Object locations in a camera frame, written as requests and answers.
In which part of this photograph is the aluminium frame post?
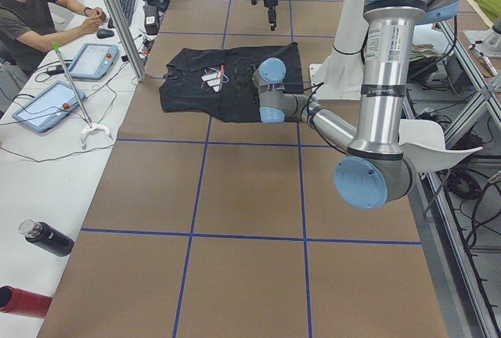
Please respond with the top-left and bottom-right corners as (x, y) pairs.
(103, 0), (146, 82)

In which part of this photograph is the seated person in grey shirt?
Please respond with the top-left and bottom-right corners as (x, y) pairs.
(1, 0), (106, 76)

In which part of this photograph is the white camera mast pedestal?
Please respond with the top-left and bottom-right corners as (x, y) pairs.
(310, 0), (368, 100)

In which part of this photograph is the white plastic chair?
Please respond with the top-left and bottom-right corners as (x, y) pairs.
(398, 119), (482, 173)

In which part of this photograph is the red cylinder bottle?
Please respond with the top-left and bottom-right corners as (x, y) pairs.
(1, 286), (52, 318)

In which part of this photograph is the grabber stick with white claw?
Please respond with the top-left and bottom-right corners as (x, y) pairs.
(52, 41), (113, 149)

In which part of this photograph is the black computer mouse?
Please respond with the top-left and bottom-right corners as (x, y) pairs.
(96, 28), (114, 39)

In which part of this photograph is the far blue teach pendant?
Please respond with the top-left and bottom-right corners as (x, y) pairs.
(68, 43), (118, 81)

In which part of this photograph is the black graphic t-shirt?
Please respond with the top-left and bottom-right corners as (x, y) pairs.
(159, 42), (303, 123)

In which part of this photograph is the blue teach pendant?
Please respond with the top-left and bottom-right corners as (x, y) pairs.
(68, 43), (118, 81)
(12, 81), (78, 133)

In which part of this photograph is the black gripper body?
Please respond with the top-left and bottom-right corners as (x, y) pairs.
(263, 0), (277, 10)

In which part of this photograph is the black water bottle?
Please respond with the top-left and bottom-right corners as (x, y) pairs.
(18, 219), (74, 257)

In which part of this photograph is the black keyboard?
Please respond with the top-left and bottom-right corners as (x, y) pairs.
(118, 0), (137, 27)

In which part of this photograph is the near blue teach pendant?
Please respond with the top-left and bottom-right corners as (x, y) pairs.
(12, 81), (78, 133)

